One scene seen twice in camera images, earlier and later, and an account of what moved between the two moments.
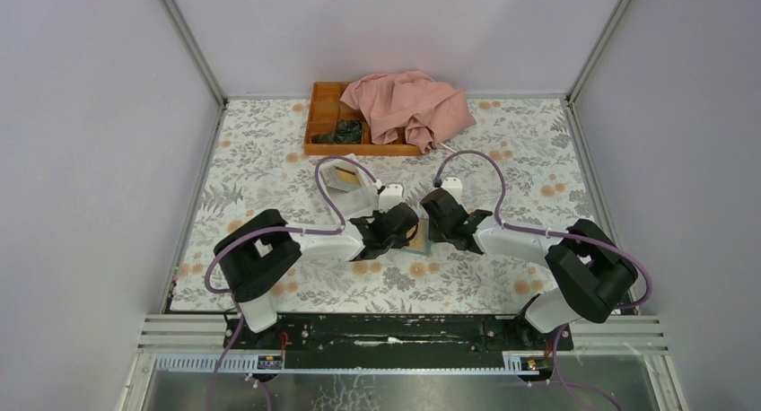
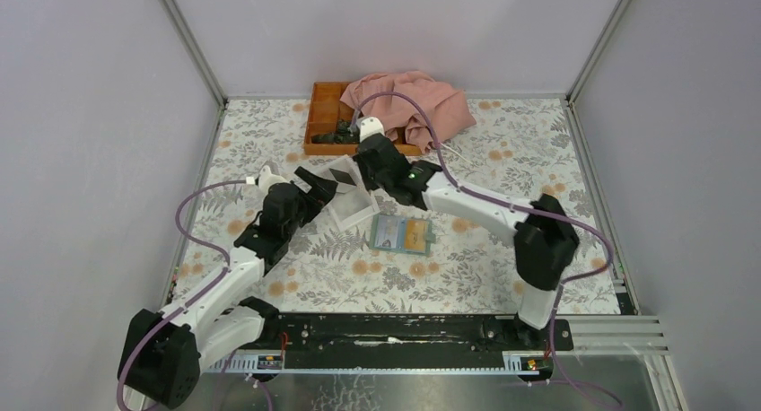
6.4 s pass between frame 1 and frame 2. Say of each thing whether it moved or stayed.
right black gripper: moved
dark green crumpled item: stayed
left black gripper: moved
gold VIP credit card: stayed
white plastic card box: stayed
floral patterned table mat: stayed
